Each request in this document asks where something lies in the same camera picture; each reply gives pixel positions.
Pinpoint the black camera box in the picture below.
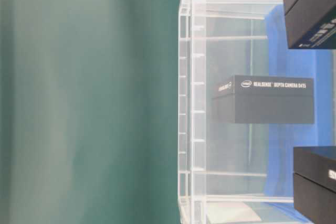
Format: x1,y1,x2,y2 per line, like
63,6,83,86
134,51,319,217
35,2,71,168
293,146,335,223
211,75,314,124
283,0,335,50

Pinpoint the clear plastic storage case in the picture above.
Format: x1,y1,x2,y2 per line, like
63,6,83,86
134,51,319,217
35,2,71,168
177,0,335,223

